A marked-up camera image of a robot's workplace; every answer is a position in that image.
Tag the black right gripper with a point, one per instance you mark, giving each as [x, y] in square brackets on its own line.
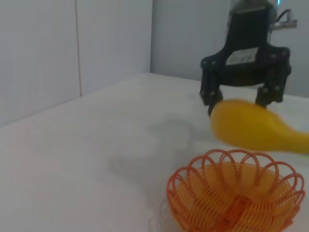
[246, 67]

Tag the yellow banana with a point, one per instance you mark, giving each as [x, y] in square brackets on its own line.
[241, 125]

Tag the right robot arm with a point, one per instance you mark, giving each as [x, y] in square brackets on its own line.
[251, 4]

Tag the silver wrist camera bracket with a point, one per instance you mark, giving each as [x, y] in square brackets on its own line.
[286, 24]

